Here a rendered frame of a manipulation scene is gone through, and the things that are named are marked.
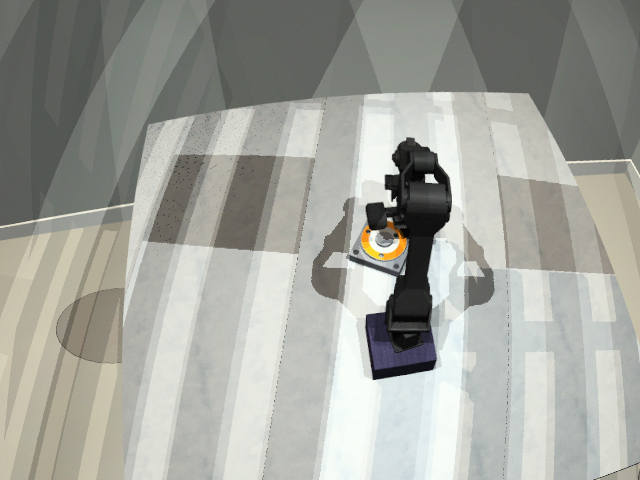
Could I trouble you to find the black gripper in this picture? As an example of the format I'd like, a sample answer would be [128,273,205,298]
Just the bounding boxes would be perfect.
[366,192,410,237]

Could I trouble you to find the orange round plate with holes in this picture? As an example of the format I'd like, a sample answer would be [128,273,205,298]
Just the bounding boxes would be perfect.
[361,220,407,262]

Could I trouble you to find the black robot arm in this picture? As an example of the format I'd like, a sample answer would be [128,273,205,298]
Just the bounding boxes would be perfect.
[384,137,452,353]

